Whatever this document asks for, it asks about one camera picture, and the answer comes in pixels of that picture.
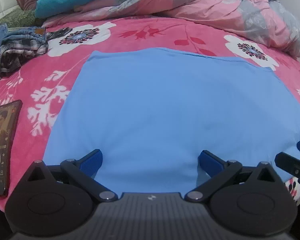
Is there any light blue t-shirt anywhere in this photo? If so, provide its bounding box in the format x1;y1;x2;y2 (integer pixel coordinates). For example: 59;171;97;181
43;48;300;194

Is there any pile of jeans and plaid clothes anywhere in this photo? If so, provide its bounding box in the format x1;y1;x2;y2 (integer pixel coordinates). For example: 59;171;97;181
0;24;72;79

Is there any smartphone with lit screen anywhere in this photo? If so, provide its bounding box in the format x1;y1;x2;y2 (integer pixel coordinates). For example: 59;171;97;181
0;100;23;197

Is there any pink floral bed blanket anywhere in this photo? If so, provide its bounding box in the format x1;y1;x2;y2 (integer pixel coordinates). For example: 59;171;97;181
0;16;300;212

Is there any pink grey quilt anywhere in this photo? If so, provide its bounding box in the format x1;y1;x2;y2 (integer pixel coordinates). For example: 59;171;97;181
44;0;300;58

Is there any green patterned pillow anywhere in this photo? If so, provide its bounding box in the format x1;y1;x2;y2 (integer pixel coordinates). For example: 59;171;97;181
0;8;45;28

